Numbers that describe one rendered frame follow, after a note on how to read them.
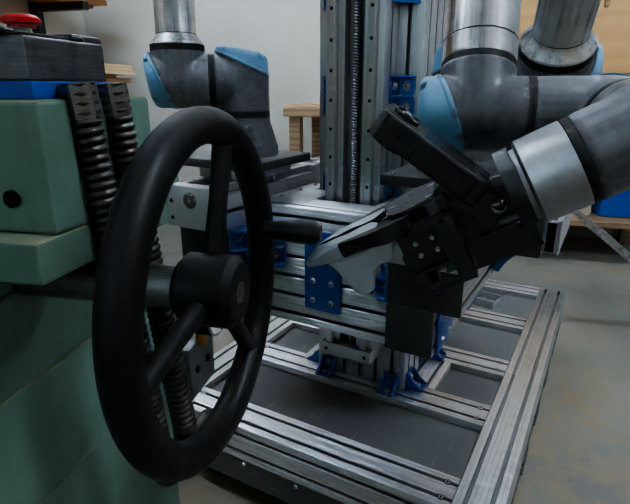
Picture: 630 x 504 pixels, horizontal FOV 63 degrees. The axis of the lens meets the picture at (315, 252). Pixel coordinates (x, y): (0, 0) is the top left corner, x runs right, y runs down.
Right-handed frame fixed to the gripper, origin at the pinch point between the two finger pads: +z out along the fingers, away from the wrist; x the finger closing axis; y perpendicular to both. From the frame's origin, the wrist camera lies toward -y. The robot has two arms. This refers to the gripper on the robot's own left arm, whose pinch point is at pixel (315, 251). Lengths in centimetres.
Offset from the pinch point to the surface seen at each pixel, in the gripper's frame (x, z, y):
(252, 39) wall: 324, 101, -87
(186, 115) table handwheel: -14.1, -2.7, -15.3
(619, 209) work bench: 275, -62, 112
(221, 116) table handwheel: -9.7, -2.9, -14.6
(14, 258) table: -20.6, 10.4, -12.6
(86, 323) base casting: -6.2, 24.3, -4.5
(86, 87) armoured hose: -14.4, 2.8, -20.4
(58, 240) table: -18.5, 8.5, -12.3
